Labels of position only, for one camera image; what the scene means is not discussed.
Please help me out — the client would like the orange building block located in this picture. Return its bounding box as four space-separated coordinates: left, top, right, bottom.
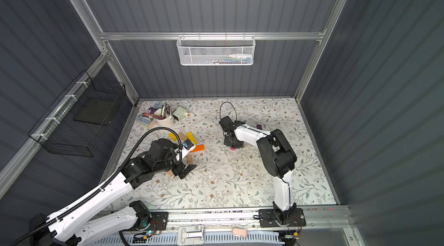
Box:
191 145 205 152

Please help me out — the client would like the yellow building block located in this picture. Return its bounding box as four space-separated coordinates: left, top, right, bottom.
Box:
187 132 198 145
169 133 177 141

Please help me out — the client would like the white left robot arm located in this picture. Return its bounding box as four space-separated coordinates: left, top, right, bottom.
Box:
30 138 195 246

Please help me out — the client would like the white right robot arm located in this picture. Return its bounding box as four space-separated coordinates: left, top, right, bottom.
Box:
219 116 306 229

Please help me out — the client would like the natural wooden block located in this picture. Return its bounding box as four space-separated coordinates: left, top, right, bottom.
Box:
187 155 194 165

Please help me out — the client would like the white pen cup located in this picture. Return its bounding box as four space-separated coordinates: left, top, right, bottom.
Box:
154 109 175 129

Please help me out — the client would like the blue book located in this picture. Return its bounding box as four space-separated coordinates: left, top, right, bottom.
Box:
135 101 163 128

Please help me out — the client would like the pale green small box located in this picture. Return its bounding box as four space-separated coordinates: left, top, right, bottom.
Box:
172 106 190 122

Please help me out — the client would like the pink eraser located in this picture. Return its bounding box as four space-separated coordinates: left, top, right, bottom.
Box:
232 227 248 237

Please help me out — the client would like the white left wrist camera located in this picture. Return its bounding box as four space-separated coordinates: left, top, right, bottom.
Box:
173 139 196 164

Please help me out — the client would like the black wire mesh basket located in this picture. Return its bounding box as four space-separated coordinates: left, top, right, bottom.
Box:
28 73 127 158

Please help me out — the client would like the white wire mesh basket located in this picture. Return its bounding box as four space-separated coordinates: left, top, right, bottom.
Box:
176 37 256 66

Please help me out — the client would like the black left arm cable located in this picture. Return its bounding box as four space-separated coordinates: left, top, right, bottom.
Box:
10 127 183 246

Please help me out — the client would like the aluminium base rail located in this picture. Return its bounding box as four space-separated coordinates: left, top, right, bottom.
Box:
92 205 355 246

